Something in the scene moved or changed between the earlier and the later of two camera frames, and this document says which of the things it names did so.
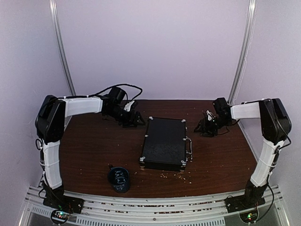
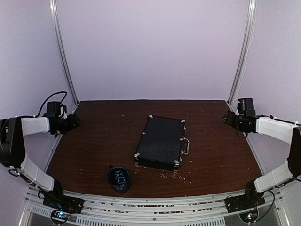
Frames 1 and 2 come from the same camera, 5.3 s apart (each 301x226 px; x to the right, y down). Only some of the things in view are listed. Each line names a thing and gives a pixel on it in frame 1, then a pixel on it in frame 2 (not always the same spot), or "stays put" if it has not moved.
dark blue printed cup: [119, 178] stays put
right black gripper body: [211, 127] → [236, 123]
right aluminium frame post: [244, 52] stays put
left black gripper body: [124, 118] → [65, 126]
